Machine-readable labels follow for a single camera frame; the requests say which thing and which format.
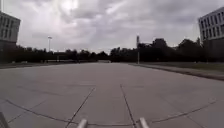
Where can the tall lamp post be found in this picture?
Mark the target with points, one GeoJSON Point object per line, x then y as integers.
{"type": "Point", "coordinates": [49, 44]}

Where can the dark kerb edge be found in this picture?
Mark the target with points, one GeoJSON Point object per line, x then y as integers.
{"type": "Point", "coordinates": [186, 71]}

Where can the robot's own part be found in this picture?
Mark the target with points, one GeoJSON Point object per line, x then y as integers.
{"type": "Point", "coordinates": [82, 123]}
{"type": "Point", "coordinates": [143, 122]}

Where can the grey glass-fronted building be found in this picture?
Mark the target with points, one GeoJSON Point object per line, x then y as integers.
{"type": "Point", "coordinates": [8, 31]}

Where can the grass strip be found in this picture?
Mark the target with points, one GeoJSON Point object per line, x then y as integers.
{"type": "Point", "coordinates": [190, 65]}

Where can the pole with sign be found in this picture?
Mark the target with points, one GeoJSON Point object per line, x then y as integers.
{"type": "Point", "coordinates": [138, 46]}

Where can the pale multi-storey building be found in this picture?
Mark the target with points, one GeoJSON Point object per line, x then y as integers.
{"type": "Point", "coordinates": [213, 28]}

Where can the row of dark trees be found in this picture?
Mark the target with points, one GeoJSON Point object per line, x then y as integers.
{"type": "Point", "coordinates": [160, 51]}

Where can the grey concrete slab plaza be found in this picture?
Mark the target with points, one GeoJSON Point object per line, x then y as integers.
{"type": "Point", "coordinates": [106, 83]}

